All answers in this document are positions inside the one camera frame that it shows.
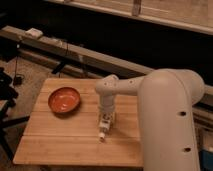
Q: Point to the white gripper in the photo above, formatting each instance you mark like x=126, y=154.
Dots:
x=106, y=106

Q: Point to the white box on beam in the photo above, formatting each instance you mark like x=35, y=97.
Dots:
x=34, y=33

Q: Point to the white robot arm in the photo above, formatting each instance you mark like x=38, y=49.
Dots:
x=165, y=98

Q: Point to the orange ceramic bowl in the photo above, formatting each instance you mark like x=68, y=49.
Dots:
x=64, y=100

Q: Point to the long wooden beam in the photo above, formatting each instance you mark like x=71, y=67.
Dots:
x=79, y=54

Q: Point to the white plastic bottle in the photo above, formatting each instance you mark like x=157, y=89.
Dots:
x=104, y=126

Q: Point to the black tripod stand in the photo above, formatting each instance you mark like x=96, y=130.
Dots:
x=8, y=94

